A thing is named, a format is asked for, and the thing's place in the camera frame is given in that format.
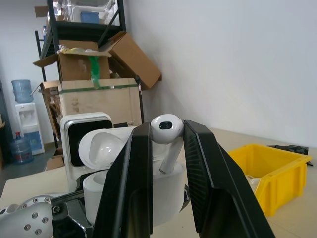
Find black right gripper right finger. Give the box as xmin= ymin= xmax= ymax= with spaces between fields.
xmin=182 ymin=119 xmax=276 ymax=238

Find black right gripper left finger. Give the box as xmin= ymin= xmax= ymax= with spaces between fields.
xmin=93 ymin=122 xmax=154 ymax=238

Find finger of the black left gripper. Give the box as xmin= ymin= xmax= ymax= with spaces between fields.
xmin=181 ymin=183 xmax=192 ymax=213

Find white earbud charging case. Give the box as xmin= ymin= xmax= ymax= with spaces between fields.
xmin=78 ymin=127 xmax=187 ymax=227

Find white earbud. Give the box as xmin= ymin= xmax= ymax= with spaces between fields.
xmin=150 ymin=114 xmax=185 ymax=175

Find white object in bin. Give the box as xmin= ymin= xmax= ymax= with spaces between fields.
xmin=245 ymin=174 xmax=263 ymax=193

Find yellow plastic bin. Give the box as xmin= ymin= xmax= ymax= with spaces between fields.
xmin=227 ymin=143 xmax=313 ymax=218

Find small flat cardboard box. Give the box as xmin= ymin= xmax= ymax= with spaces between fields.
xmin=46 ymin=148 xmax=65 ymax=171

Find blue water bottle on floor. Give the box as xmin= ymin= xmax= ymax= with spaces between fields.
xmin=9 ymin=132 xmax=34 ymax=165

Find black crumpled object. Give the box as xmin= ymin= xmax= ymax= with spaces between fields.
xmin=266 ymin=144 xmax=315 ymax=166

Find stacked cardboard boxes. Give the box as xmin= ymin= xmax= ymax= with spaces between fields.
xmin=58 ymin=77 xmax=143 ymax=129

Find white water dispenser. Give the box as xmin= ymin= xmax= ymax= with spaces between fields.
xmin=14 ymin=102 xmax=46 ymax=156

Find open cardboard box with scraps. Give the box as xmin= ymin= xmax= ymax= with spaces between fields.
xmin=39 ymin=80 xmax=63 ymax=142

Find tipped empty cardboard box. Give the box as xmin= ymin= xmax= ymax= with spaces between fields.
xmin=98 ymin=31 xmax=163 ymax=91

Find open cardboard box green tape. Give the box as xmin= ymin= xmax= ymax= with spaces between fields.
xmin=33 ymin=39 xmax=112 ymax=81

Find blue water jug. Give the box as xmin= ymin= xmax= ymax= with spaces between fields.
xmin=11 ymin=79 xmax=34 ymax=104

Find black metal shelf rack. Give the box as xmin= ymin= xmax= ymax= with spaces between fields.
xmin=34 ymin=0 xmax=127 ymax=82

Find clear plastic container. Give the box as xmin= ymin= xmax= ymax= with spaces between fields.
xmin=58 ymin=0 xmax=119 ymax=25

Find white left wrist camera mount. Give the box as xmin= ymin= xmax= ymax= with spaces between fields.
xmin=59 ymin=112 xmax=115 ymax=194

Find black pole with handle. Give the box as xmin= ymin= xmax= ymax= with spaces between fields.
xmin=135 ymin=75 xmax=145 ymax=124

